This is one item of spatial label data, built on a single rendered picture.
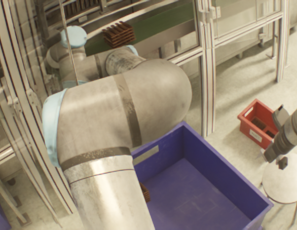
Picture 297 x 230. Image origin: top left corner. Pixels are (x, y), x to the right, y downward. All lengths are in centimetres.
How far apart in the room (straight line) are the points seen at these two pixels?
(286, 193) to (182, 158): 59
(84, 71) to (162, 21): 65
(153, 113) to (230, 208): 103
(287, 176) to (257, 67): 115
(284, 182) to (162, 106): 113
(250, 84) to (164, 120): 187
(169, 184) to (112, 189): 110
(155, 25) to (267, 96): 101
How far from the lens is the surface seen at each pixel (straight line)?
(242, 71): 254
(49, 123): 57
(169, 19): 171
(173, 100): 60
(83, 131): 56
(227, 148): 205
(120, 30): 153
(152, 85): 59
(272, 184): 162
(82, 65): 115
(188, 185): 163
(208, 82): 184
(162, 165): 166
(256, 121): 217
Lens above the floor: 157
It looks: 44 degrees down
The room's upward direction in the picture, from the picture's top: 9 degrees counter-clockwise
